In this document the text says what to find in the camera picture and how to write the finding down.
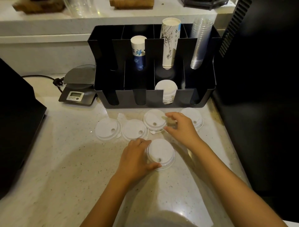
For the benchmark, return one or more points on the person's left hand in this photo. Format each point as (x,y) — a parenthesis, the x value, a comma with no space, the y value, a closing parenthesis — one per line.
(132,161)

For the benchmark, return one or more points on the person's right hand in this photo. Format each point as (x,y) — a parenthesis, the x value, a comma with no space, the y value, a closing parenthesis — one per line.
(185,132)

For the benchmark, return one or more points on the person's right thumb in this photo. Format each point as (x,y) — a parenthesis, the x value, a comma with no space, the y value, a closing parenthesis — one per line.
(170,131)

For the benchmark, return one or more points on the person's left thumb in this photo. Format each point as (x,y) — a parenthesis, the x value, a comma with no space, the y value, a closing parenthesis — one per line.
(153,167)

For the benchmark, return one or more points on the white plastic cup lid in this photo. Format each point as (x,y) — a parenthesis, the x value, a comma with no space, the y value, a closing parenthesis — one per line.
(135,129)
(161,153)
(108,129)
(154,120)
(195,117)

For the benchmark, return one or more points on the person's right forearm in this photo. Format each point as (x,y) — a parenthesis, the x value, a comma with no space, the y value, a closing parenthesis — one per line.
(231,187)

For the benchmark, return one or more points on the person's left forearm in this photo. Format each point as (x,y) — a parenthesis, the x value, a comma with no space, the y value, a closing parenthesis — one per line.
(102,203)

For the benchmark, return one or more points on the stack of white lids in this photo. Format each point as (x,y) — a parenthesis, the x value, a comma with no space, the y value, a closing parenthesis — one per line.
(166,91)

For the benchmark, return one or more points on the person's grey shirt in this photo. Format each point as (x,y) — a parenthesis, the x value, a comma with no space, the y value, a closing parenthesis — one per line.
(168,221)

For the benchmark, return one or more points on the black cup organizer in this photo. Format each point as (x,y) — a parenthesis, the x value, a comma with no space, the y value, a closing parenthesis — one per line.
(140,81)

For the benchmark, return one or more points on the stack of blue-print paper cups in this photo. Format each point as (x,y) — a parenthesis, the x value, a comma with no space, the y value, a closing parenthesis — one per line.
(138,52)

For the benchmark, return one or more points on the stack of sketch-print paper cups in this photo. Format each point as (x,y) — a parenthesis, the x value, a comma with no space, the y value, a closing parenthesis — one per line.
(170,44)

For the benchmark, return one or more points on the stack of clear plastic cups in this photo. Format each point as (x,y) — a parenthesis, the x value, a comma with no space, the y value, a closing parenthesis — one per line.
(199,44)

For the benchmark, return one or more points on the black vented appliance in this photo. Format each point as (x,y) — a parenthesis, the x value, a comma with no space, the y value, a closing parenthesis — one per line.
(261,93)

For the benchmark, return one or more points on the grey digital kitchen scale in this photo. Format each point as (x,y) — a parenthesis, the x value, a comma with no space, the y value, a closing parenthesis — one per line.
(78,86)

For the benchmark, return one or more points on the black tray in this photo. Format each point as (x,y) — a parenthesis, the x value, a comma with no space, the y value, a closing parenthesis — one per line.
(205,3)

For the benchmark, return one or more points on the wooden block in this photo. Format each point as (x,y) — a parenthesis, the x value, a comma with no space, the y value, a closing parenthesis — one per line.
(38,5)
(132,3)

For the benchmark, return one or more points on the clear plastic container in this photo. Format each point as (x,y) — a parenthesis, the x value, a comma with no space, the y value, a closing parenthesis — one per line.
(80,8)

